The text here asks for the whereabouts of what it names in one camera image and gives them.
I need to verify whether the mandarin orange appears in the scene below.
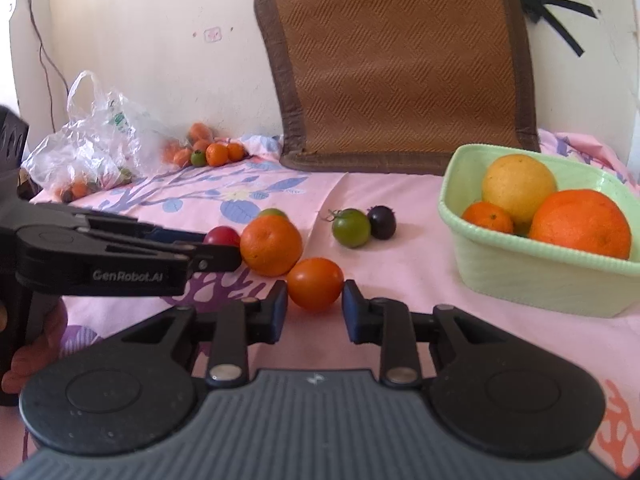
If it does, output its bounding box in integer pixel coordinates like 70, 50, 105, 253
461, 202, 514, 234
240, 214, 304, 278

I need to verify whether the yellow grapefruit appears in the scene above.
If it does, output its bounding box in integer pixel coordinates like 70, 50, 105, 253
482, 154, 558, 230

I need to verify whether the person left hand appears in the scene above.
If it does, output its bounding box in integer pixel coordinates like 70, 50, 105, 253
1, 299, 68, 394

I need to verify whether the red cherry tomato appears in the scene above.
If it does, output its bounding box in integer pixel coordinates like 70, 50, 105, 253
203, 226, 241, 247

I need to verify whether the dark purple tomato rear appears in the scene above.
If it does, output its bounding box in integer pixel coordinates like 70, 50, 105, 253
367, 205, 397, 240

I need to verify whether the green tomato behind mandarin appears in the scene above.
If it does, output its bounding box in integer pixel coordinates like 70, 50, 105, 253
256, 208, 288, 219

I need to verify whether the clear plastic bag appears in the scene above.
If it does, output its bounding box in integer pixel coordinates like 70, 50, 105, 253
23, 70, 181, 204

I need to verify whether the green plastic basket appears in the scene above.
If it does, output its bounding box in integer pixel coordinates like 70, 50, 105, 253
438, 144, 639, 318

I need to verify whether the small orange tomato pile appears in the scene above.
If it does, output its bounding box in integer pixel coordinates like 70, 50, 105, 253
162, 122, 247, 169

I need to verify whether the large orange in basket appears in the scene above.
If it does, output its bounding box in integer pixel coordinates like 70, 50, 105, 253
528, 188, 632, 260

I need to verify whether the brown woven seat cushion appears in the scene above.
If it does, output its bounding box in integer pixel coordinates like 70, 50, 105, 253
254, 0, 539, 174

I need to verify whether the black wall cable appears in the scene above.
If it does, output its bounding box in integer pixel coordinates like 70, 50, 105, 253
16, 0, 72, 134

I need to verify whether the black cushion tie strap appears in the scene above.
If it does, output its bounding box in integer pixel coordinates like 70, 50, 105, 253
514, 0, 599, 59

